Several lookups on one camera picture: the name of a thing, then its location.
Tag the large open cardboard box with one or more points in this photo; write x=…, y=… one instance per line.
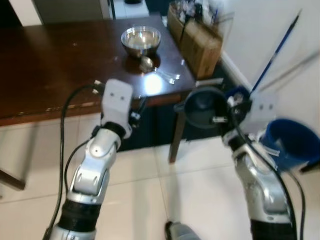
x=200, y=50

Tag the blue plastic bucket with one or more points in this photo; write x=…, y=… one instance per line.
x=295, y=145

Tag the grey cabinet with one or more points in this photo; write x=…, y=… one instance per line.
x=70, y=10

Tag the round steel bowl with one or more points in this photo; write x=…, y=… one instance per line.
x=141, y=40

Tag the crumpled wrappers pile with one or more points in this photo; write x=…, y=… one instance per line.
x=197, y=11

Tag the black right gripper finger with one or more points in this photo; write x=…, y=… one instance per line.
x=222, y=119

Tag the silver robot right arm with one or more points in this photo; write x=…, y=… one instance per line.
x=260, y=190

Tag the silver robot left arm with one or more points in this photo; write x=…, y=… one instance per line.
x=92, y=175

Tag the white appliance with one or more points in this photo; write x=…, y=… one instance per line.
x=131, y=10

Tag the black cup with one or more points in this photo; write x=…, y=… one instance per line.
x=202, y=107

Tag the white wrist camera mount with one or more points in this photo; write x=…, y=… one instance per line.
x=117, y=102
x=262, y=112

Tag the dark wooden table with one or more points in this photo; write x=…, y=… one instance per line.
x=50, y=65

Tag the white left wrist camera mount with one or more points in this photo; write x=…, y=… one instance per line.
x=117, y=102

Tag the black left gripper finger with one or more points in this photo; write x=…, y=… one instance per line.
x=143, y=104

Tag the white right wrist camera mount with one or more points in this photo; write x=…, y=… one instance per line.
x=262, y=112

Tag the steel spoon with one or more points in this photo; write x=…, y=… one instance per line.
x=146, y=64
x=170, y=78

